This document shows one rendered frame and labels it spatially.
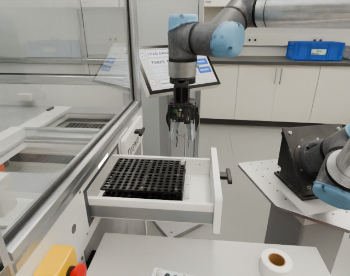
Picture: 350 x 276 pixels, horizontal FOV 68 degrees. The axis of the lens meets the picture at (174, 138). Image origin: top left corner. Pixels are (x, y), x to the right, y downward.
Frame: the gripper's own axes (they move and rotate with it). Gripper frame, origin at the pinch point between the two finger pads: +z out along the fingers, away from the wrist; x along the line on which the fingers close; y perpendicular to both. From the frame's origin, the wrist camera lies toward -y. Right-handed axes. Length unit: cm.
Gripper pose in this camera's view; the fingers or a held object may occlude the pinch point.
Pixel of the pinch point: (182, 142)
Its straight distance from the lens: 79.8
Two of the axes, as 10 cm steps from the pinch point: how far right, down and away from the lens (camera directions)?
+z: 0.1, 9.2, 4.0
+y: -0.9, 3.9, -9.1
